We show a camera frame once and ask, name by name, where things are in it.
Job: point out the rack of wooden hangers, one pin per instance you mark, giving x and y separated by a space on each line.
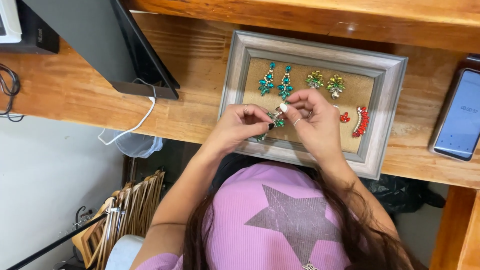
131 210

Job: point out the person's left hand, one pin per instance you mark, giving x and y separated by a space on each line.
236 125

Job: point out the black monitor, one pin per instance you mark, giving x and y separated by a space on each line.
101 41

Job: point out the wooden shelf board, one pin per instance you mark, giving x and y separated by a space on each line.
300 15

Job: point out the white device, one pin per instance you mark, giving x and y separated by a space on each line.
9 22

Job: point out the smartphone with dark case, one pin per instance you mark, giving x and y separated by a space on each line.
459 116

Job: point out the green yellow flower earring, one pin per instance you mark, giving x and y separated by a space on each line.
315 79
335 85

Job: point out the pink star print shirt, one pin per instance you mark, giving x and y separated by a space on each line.
255 225

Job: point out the white round object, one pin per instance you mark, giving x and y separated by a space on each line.
125 253

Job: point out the small red rhinestone earring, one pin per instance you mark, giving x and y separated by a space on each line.
344 117

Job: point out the teal rhinestone drop earring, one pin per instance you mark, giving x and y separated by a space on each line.
285 84
267 80

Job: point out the black box device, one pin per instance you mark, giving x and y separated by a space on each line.
41 39

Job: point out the wooden table leg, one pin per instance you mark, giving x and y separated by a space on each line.
455 232

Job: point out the green rhinestone earring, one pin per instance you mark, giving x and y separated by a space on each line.
278 122

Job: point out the black metal rail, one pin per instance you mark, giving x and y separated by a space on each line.
56 243

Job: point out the long red rhinestone earring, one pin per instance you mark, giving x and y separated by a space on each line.
362 122

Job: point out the person's right hand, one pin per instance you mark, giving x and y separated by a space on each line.
318 125

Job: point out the grey frame with burlap board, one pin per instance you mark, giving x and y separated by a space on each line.
382 75

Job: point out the black plastic bag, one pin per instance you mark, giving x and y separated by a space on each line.
397 193

